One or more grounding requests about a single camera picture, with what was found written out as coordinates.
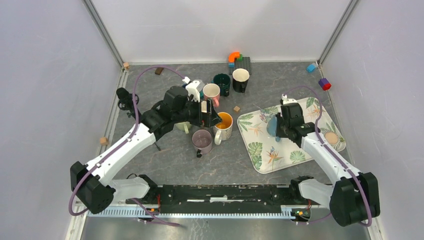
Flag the orange curved lego brick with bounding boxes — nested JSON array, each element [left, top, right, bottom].
[[228, 51, 241, 63]]

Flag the pink mug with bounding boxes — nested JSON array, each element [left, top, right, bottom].
[[202, 83, 221, 108]]

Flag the light green mug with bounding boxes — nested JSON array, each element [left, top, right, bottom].
[[175, 121, 192, 134]]

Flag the black octagonal mug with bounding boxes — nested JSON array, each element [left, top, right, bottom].
[[232, 68, 250, 93]]

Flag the lilac mug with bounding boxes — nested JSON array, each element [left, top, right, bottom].
[[191, 129, 213, 158]]

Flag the green lego brick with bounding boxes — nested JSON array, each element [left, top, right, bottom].
[[236, 54, 243, 62]]

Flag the white striped mug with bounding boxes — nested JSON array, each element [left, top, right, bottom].
[[323, 131, 341, 151]]

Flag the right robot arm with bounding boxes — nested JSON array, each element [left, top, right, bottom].
[[275, 99, 381, 227]]

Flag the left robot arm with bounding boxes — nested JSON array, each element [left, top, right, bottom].
[[68, 86, 222, 216]]

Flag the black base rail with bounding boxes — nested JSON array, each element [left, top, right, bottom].
[[138, 184, 317, 214]]

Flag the light blue block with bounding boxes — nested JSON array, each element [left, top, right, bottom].
[[306, 62, 318, 73]]

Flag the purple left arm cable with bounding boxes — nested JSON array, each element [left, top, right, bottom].
[[68, 65, 191, 228]]

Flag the light blue mug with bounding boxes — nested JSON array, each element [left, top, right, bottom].
[[266, 115, 281, 142]]

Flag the grey lego baseplate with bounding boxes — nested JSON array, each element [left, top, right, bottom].
[[228, 56, 252, 75]]

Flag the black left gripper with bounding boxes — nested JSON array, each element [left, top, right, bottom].
[[173, 95, 222, 128]]

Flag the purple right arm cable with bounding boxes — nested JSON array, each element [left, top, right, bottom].
[[286, 86, 373, 228]]

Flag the brown block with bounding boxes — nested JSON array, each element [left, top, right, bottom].
[[154, 67, 164, 76]]

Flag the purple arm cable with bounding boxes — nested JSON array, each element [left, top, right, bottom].
[[68, 65, 191, 228], [286, 86, 373, 228]]

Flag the floral white tray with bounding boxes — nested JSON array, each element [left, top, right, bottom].
[[237, 97, 346, 174]]

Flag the purple and red block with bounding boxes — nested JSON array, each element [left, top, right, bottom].
[[318, 78, 332, 91]]

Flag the cream upside-down mug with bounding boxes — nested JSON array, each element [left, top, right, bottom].
[[213, 112, 234, 145]]

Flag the dark green mug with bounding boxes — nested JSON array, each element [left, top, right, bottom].
[[212, 73, 231, 97]]

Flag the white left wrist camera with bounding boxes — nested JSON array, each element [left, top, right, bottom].
[[185, 79, 205, 103]]

